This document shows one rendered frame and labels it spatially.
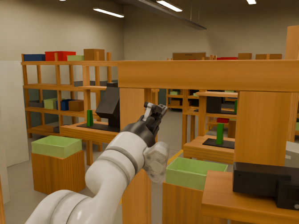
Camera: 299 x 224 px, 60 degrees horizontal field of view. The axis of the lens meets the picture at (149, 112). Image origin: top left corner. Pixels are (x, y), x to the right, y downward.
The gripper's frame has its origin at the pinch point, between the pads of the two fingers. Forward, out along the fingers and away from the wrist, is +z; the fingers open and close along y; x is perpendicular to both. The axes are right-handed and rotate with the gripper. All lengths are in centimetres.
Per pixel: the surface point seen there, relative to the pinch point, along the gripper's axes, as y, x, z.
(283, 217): 23.2, 36.2, 5.7
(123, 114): 18.4, -18.1, 16.2
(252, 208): 24.8, 28.8, 5.7
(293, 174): 19.0, 36.9, 18.7
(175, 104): 551, -207, 829
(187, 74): 1.4, -1.2, 24.6
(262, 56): 211, 39, 663
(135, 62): 1.8, -18.4, 23.0
